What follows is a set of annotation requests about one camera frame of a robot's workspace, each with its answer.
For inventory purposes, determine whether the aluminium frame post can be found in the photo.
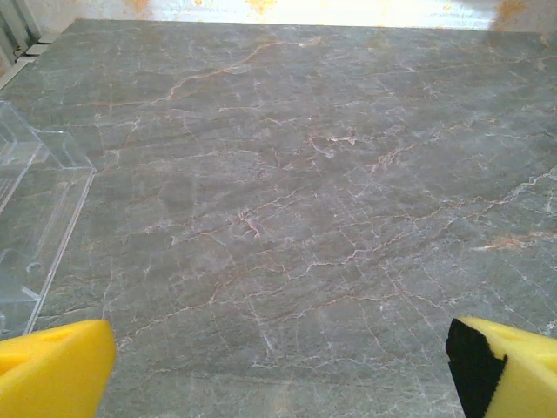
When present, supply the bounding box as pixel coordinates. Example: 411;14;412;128
0;0;44;49

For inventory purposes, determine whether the aluminium side rail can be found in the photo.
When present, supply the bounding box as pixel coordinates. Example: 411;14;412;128
0;38;49;91

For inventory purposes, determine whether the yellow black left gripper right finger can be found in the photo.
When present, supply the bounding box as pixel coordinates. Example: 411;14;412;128
445;316;557;418

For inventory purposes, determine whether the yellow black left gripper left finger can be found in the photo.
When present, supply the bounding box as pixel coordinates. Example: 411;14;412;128
0;319;117;418

